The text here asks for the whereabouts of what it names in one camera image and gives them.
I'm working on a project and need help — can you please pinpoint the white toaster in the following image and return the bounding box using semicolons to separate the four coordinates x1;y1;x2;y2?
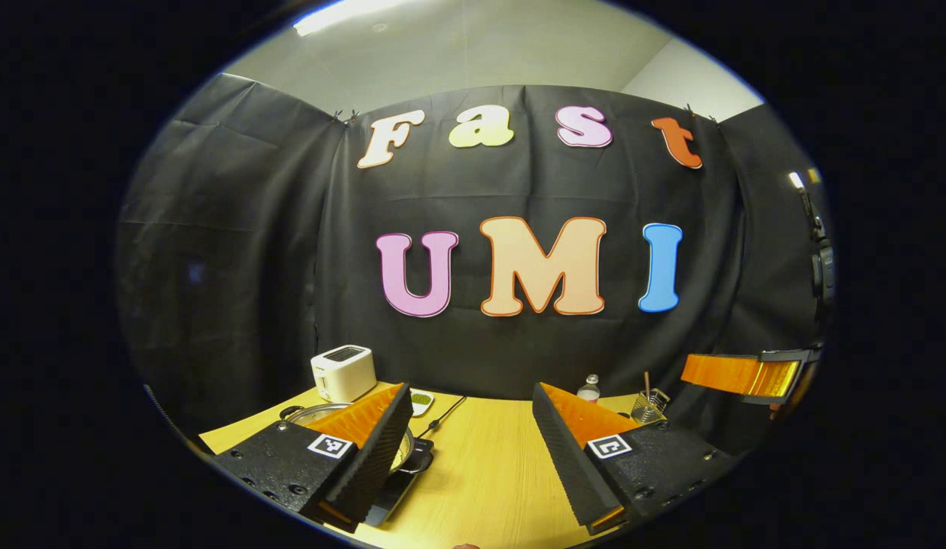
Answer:
311;345;378;403

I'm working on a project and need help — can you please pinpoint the wire mesh holder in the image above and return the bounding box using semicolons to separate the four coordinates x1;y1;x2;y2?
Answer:
631;387;671;425

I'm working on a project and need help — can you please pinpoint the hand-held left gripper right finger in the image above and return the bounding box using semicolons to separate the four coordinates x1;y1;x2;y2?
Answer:
532;382;737;535

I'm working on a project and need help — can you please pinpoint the black induction cooktop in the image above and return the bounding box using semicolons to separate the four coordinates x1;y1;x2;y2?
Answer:
364;437;434;528

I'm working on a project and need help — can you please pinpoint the steel pot with black handles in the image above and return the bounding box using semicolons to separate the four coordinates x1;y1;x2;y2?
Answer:
279;403;436;475

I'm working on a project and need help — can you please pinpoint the black power cable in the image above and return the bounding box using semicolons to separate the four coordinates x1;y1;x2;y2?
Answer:
416;395;468;439

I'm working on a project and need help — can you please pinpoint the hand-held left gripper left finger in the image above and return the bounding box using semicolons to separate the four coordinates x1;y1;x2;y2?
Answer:
212;383;414;532

